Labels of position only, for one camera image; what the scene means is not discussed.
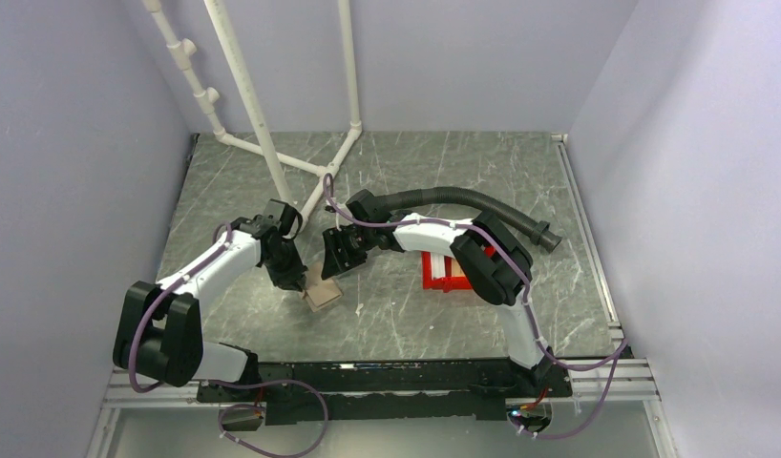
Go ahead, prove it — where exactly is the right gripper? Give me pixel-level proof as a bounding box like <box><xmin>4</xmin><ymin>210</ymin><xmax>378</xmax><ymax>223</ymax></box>
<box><xmin>321</xmin><ymin>224</ymin><xmax>376</xmax><ymax>281</ymax></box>

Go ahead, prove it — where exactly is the beige card holder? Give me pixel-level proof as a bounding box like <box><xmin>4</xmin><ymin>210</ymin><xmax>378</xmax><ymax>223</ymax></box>
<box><xmin>302</xmin><ymin>262</ymin><xmax>343</xmax><ymax>312</ymax></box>

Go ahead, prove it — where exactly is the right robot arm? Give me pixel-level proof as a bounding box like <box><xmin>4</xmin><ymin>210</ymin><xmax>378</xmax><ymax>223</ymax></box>
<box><xmin>322</xmin><ymin>193</ymin><xmax>552</xmax><ymax>396</ymax></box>

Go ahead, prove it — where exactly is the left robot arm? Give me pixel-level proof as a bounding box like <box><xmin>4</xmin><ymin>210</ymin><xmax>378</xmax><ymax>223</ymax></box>
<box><xmin>113</xmin><ymin>199</ymin><xmax>307</xmax><ymax>401</ymax></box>

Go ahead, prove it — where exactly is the white card stack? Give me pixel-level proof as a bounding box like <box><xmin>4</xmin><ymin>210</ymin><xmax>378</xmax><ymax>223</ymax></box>
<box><xmin>429</xmin><ymin>253</ymin><xmax>451</xmax><ymax>281</ymax></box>

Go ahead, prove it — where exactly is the red plastic bin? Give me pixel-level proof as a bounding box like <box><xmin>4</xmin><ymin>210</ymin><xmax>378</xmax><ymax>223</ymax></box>
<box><xmin>421</xmin><ymin>252</ymin><xmax>472</xmax><ymax>293</ymax></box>

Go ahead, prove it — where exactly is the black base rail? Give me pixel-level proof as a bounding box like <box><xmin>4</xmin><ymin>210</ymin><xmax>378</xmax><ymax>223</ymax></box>
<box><xmin>197</xmin><ymin>358</ymin><xmax>572</xmax><ymax>426</ymax></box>

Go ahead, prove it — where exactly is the black corrugated hose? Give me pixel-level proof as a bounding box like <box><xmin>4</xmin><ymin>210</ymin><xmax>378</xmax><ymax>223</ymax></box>
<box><xmin>377</xmin><ymin>186</ymin><xmax>563</xmax><ymax>254</ymax></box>

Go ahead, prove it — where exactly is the white PVC pipe frame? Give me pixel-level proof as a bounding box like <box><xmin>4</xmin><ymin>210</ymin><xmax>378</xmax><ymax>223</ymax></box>
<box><xmin>141</xmin><ymin>0</ymin><xmax>363</xmax><ymax>229</ymax></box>

